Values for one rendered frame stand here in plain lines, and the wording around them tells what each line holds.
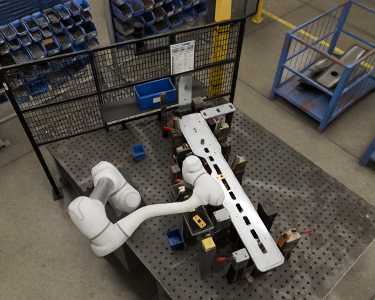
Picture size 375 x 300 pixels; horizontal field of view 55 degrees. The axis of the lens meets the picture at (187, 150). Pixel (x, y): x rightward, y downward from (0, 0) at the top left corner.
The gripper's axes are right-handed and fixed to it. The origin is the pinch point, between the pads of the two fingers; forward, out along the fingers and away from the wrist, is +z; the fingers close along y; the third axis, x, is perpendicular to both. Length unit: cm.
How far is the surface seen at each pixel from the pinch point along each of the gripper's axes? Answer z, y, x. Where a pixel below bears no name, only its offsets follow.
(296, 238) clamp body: 14, 57, -35
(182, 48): -19, 34, 126
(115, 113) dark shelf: 17, -29, 107
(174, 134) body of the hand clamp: 15, 10, 69
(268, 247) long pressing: 20, 40, -34
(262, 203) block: 17, 49, -5
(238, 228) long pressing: 20.0, 28.0, -16.0
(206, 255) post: 11.2, 0.5, -30.2
